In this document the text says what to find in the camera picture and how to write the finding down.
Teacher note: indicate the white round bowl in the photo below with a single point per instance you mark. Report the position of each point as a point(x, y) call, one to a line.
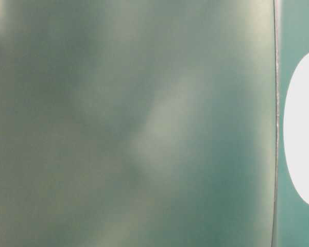
point(296, 128)

